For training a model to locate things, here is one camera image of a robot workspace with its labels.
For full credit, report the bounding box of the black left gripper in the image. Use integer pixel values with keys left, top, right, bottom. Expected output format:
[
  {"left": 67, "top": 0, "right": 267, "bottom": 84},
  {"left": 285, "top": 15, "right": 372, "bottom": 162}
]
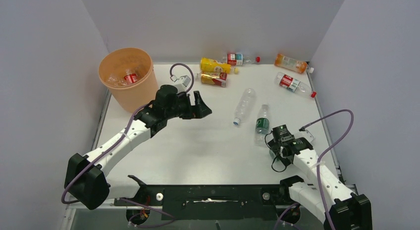
[{"left": 165, "top": 91, "right": 211, "bottom": 120}]

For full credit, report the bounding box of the red-cap red-label clear bottle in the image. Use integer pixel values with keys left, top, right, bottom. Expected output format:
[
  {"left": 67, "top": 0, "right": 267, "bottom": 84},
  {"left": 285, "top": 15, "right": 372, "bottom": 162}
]
[{"left": 123, "top": 69, "right": 139, "bottom": 85}]

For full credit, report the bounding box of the green-label clear bottle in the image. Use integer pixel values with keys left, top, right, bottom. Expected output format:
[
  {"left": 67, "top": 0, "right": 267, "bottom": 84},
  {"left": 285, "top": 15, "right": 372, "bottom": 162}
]
[{"left": 269, "top": 146, "right": 282, "bottom": 160}]

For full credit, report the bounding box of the blue-label clear water bottle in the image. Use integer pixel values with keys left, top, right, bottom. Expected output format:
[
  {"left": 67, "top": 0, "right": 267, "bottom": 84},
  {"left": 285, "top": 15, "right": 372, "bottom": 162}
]
[{"left": 106, "top": 74, "right": 127, "bottom": 87}]

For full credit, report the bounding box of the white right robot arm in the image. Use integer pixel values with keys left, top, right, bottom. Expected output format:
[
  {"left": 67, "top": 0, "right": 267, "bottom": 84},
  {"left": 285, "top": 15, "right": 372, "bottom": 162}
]
[{"left": 267, "top": 125, "right": 373, "bottom": 230}]

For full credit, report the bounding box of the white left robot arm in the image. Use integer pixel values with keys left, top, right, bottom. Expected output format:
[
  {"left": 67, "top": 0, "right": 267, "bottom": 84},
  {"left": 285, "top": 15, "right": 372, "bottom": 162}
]
[{"left": 64, "top": 85, "right": 212, "bottom": 210}]

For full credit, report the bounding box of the orange plastic bin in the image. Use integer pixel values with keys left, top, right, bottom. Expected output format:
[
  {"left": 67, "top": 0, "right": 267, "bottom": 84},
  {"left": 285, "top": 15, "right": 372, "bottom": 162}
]
[{"left": 98, "top": 48, "right": 158, "bottom": 113}]

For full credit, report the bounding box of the green-label upright-lying bottle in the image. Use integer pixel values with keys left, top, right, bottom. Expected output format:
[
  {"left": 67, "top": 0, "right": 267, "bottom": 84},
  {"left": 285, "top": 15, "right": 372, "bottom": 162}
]
[{"left": 254, "top": 104, "right": 270, "bottom": 146}]

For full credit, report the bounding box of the red-yellow label bottle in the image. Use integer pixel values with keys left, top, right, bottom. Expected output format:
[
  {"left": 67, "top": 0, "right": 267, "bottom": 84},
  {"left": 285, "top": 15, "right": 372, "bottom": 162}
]
[{"left": 193, "top": 72, "right": 228, "bottom": 88}]

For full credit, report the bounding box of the yellow-label bottle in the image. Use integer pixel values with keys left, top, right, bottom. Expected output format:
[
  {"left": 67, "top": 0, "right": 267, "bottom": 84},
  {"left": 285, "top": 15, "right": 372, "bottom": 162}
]
[{"left": 200, "top": 57, "right": 239, "bottom": 74}]

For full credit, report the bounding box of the large clear unlabelled bottle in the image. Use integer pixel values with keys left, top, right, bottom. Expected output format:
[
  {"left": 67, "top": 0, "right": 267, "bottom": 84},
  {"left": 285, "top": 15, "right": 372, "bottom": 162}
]
[{"left": 233, "top": 88, "right": 256, "bottom": 126}]

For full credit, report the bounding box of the red-label bottle right side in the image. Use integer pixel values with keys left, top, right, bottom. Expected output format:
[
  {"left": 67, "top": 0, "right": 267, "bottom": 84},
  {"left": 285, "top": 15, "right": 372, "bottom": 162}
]
[{"left": 275, "top": 72, "right": 317, "bottom": 98}]

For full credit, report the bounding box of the red-blue label bottle red cap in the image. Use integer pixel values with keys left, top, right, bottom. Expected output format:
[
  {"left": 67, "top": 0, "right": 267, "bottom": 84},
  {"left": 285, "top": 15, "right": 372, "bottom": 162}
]
[{"left": 221, "top": 53, "right": 261, "bottom": 66}]

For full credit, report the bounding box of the orange drink bottle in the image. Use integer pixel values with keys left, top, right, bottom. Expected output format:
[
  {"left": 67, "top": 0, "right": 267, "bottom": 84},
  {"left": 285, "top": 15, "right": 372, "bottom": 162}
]
[{"left": 274, "top": 54, "right": 314, "bottom": 74}]

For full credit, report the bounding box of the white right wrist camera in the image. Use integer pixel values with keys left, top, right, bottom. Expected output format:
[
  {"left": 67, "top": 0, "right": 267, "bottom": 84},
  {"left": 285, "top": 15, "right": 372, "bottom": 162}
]
[{"left": 295, "top": 127, "right": 315, "bottom": 144}]

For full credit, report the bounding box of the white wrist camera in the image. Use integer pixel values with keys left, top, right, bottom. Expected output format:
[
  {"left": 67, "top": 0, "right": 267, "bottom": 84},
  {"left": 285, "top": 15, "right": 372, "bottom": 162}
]
[
  {"left": 170, "top": 75, "right": 191, "bottom": 93},
  {"left": 295, "top": 127, "right": 315, "bottom": 144}
]

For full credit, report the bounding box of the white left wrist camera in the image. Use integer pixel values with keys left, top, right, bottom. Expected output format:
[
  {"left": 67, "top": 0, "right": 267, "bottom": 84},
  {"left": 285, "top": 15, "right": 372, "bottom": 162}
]
[{"left": 170, "top": 75, "right": 191, "bottom": 93}]

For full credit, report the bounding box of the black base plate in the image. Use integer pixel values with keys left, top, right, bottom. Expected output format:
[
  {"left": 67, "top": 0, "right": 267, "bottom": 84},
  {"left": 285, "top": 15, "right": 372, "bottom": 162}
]
[{"left": 114, "top": 184, "right": 293, "bottom": 221}]

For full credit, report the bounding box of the aluminium frame rail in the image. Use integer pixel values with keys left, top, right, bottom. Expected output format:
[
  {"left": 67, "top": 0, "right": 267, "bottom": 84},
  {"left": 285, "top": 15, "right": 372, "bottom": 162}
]
[{"left": 60, "top": 205, "right": 129, "bottom": 230}]

